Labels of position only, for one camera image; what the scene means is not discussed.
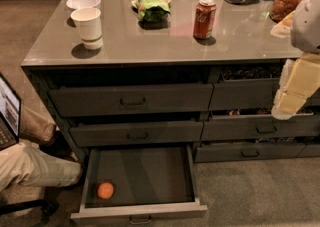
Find middle left grey drawer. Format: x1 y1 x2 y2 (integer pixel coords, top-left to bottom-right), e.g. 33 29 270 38
69 121 203 147

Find white paper cup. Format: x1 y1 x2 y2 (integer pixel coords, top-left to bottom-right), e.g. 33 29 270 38
71 8 103 50

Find white paper bowl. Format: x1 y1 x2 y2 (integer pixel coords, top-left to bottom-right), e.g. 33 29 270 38
66 0 101 10

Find bottom right grey drawer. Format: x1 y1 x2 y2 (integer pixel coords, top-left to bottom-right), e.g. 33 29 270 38
194 139 320 163

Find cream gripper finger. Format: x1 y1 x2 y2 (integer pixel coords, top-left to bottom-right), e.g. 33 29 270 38
271 92 306 120

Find black chair base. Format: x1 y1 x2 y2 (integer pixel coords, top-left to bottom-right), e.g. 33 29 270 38
0 199 59 216

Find top left grey drawer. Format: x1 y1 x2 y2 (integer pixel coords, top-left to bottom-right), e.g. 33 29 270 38
48 84 213 117

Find open laptop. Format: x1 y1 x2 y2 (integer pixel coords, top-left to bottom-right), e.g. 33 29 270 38
0 74 21 150

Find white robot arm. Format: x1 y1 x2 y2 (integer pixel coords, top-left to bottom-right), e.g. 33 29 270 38
270 0 320 120

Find red soda can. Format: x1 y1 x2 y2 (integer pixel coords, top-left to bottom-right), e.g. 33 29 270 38
193 0 217 39

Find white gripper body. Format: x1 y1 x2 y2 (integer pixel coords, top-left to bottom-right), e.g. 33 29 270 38
275 53 320 106

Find top right grey drawer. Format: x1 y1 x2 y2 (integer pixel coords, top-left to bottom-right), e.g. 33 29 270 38
209 64 320 111

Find person's legs khaki trousers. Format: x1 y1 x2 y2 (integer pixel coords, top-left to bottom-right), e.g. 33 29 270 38
0 106 82 191

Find green chip bag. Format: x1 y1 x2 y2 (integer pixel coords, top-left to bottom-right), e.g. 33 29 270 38
131 0 171 23

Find grey drawer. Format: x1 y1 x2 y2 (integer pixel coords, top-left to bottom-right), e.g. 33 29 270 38
209 64 320 111
194 139 320 163
69 121 203 147
48 84 213 117
201 110 320 141

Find orange fruit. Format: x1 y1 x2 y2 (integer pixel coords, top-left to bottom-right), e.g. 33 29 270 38
97 182 114 200

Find open bottom left drawer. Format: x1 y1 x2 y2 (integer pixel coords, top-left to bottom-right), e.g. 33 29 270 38
71 146 207 226

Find middle right grey drawer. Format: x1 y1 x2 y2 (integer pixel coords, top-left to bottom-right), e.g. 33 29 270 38
201 110 320 141

